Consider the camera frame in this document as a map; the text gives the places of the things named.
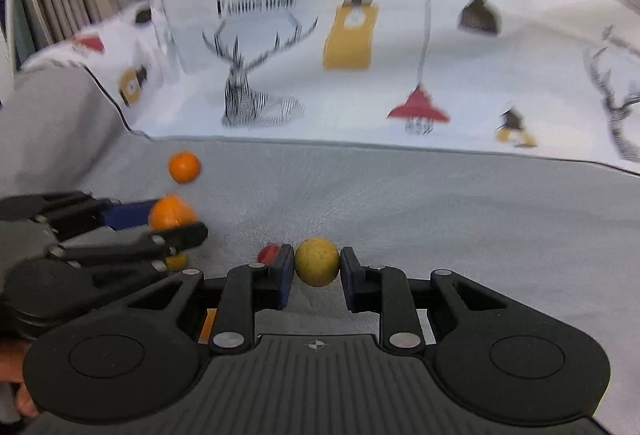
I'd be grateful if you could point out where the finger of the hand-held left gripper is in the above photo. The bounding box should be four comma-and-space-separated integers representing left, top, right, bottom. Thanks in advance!
47, 221, 209, 272
0, 191, 162, 242

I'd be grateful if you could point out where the orange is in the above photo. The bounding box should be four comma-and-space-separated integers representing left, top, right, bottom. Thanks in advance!
148, 196, 198, 232
168, 151, 202, 184

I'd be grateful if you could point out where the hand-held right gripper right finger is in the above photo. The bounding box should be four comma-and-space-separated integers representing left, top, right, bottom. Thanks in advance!
340, 246, 511, 353

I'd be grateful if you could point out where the printed white blanket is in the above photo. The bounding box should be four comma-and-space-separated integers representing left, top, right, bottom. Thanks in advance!
20, 0, 640, 176

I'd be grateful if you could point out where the grey bed sheet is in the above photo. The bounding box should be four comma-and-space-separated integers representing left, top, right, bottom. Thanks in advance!
0, 64, 640, 435

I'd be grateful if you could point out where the yellow speckled round fruit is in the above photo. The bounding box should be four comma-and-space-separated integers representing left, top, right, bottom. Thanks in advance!
294, 238, 341, 288

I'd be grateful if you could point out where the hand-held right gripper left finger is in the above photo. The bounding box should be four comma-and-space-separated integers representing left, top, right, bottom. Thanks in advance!
125, 244, 296, 356

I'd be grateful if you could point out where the person's left hand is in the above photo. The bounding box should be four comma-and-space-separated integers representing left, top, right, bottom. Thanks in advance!
0, 339, 40, 418

